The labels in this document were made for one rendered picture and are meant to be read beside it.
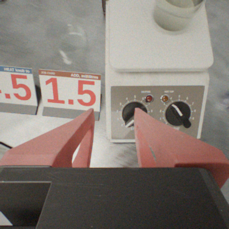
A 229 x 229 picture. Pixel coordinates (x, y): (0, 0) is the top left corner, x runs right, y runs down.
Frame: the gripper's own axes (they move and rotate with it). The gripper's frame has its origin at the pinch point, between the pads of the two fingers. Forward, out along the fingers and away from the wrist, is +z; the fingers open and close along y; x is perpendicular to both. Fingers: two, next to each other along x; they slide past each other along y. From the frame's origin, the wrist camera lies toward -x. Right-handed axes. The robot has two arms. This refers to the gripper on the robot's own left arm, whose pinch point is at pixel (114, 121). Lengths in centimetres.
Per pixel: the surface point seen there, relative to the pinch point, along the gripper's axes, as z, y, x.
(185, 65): 8.3, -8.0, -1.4
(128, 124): 5.5, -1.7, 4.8
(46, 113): 11.2, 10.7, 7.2
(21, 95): 12.5, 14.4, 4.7
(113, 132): 6.6, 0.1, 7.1
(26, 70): 13.0, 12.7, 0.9
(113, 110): 7.6, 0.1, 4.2
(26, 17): 25.3, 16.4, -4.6
